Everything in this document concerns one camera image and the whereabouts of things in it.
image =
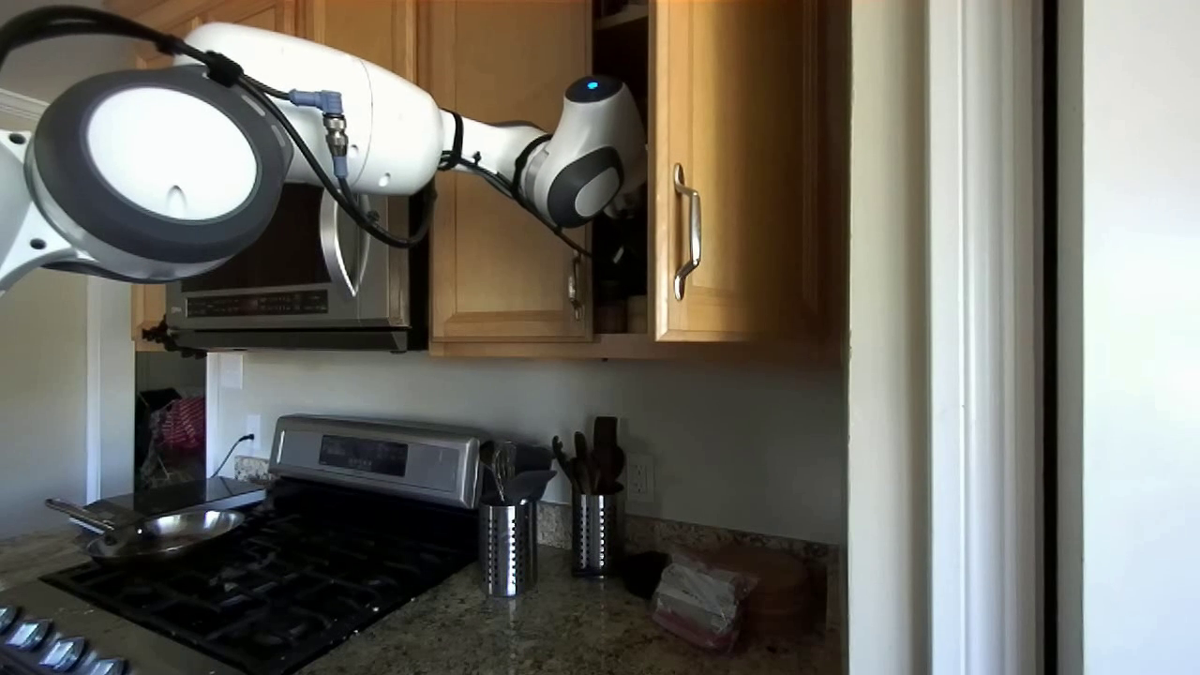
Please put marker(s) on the black gas stove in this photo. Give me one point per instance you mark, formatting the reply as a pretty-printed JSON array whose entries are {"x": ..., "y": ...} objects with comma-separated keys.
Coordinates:
[{"x": 273, "y": 586}]

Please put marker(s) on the perforated steel utensil holder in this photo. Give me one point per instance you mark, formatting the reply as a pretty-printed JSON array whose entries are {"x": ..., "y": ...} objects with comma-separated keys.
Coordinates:
[{"x": 600, "y": 537}]

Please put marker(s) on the brown wooden spoon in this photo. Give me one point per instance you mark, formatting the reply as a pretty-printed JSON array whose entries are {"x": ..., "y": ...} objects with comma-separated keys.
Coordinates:
[{"x": 570, "y": 465}]

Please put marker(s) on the white wall switch plate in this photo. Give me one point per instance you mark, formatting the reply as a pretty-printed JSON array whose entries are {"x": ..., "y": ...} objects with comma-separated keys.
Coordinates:
[{"x": 231, "y": 372}]

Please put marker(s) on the wooden wall cupboard unit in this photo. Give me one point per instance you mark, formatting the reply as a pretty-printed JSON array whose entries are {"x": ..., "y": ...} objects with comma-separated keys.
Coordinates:
[{"x": 725, "y": 355}]

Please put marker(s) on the steel frying pan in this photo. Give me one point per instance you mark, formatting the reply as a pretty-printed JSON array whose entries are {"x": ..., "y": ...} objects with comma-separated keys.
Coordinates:
[{"x": 182, "y": 529}]

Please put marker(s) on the metal ladle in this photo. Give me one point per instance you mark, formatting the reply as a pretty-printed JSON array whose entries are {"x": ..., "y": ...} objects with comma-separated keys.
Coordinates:
[{"x": 495, "y": 474}]

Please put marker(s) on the shiny steel utensil holder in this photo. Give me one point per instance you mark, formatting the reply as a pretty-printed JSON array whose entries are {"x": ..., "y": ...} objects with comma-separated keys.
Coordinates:
[{"x": 507, "y": 550}]

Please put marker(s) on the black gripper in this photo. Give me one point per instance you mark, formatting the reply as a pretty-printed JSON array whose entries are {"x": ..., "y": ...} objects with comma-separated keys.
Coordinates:
[{"x": 618, "y": 255}]

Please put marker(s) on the white wall outlet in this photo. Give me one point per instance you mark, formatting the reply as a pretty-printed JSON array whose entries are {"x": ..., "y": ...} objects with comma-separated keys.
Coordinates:
[{"x": 250, "y": 439}]

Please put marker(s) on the silver stove knob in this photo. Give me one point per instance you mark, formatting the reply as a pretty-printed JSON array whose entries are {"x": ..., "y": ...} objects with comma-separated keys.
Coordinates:
[
  {"x": 61, "y": 655},
  {"x": 27, "y": 632},
  {"x": 103, "y": 665}
]

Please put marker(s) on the zip bag with white packets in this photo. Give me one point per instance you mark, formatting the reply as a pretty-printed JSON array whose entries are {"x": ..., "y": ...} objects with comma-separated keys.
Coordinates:
[{"x": 697, "y": 600}]

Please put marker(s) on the white door frame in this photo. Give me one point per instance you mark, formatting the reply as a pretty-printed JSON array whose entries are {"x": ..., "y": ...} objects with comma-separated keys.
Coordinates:
[{"x": 951, "y": 339}]

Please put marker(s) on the dark object with pink patch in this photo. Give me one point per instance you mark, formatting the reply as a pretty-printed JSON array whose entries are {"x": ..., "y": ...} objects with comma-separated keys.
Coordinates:
[{"x": 171, "y": 452}]

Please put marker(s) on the small black bowl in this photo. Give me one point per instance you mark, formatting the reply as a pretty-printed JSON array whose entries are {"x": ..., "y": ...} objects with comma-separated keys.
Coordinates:
[{"x": 642, "y": 572}]

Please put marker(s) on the metal spatula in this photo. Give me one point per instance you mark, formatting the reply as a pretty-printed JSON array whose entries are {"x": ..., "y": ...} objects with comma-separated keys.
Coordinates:
[{"x": 535, "y": 474}]

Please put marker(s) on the stainless steel microwave oven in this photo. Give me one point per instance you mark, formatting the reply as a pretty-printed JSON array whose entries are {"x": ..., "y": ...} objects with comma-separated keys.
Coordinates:
[{"x": 286, "y": 321}]

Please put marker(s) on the tall wooden cupboard door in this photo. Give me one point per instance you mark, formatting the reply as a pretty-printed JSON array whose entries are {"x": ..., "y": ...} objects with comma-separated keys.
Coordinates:
[
  {"x": 498, "y": 295},
  {"x": 762, "y": 189}
]

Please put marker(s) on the round wooden board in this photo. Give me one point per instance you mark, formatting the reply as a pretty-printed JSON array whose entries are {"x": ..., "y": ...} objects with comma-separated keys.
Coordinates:
[{"x": 790, "y": 595}]

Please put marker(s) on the dark wooden spatula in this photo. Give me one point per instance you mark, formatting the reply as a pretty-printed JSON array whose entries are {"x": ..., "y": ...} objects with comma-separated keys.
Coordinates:
[{"x": 607, "y": 452}]

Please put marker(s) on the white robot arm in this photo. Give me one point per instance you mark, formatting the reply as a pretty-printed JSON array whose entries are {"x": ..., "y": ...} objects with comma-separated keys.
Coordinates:
[{"x": 151, "y": 162}]

